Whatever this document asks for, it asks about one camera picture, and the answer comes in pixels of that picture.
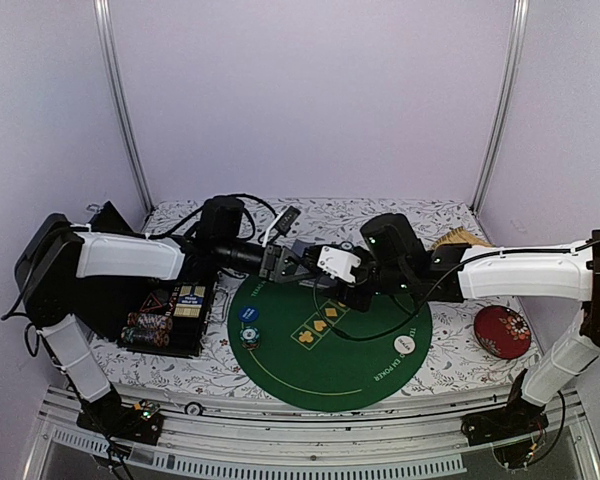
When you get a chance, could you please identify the right aluminium frame post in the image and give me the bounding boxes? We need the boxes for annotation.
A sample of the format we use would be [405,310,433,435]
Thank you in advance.
[470,0,530,216]

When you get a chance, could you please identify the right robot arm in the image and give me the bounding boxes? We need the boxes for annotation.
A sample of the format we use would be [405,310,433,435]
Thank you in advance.
[318,214,600,436]

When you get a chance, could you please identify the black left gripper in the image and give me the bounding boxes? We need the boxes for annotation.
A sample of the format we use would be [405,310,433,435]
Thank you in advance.
[217,238,318,285]

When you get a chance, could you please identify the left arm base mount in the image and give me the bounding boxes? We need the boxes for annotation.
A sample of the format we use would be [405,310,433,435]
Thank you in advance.
[77,386,164,446]

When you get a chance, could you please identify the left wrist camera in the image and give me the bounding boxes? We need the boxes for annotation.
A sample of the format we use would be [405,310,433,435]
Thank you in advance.
[258,206,300,247]

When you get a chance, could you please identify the chip row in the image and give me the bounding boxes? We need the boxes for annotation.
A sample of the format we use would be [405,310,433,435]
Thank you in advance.
[121,327,170,348]
[127,312,173,333]

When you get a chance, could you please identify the blue playing card deck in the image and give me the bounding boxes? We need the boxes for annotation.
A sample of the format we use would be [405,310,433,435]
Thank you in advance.
[292,240,335,289]

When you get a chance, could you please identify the front aluminium rail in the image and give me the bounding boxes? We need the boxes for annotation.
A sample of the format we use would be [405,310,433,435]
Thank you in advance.
[23,385,600,479]

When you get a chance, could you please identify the fallen chip on rail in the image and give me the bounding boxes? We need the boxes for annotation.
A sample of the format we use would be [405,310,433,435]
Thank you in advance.
[184,401,204,416]

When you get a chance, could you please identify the boxed texas holdem cards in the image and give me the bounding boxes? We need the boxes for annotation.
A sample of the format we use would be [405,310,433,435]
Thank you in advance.
[173,284,206,319]

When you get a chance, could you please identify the left aluminium frame post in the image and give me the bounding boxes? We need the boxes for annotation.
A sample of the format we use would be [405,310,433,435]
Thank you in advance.
[93,0,154,213]

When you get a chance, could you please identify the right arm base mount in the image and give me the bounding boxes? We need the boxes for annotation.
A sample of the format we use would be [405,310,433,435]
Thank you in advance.
[461,370,549,470]

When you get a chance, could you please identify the aluminium frame post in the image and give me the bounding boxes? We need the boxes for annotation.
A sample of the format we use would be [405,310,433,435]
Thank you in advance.
[470,0,530,216]
[93,0,154,213]

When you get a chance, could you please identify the chrome case handle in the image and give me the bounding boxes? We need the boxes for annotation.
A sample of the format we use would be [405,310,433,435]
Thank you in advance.
[213,288,231,324]

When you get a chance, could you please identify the lower near chip row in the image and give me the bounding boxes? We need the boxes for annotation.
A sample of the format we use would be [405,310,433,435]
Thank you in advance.
[121,327,170,348]

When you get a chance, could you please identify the round green poker mat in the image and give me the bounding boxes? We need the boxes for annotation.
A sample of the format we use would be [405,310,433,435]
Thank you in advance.
[227,276,433,412]

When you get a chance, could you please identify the red floral round pouch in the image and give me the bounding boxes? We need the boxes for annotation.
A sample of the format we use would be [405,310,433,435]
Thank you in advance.
[473,305,532,360]

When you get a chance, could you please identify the upper near chip row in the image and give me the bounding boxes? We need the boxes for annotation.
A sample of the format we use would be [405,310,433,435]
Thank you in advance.
[127,312,173,333]

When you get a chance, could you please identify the black poker chip case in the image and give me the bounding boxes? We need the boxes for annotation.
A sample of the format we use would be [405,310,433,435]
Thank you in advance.
[57,200,225,358]

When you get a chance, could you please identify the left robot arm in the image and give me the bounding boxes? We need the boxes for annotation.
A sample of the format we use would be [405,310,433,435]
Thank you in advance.
[14,194,320,434]

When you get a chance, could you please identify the white dealer button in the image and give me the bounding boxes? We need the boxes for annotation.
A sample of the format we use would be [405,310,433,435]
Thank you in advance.
[393,335,416,355]

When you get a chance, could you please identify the blue small blind button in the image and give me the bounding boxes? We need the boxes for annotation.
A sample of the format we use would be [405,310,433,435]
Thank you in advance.
[238,306,260,324]

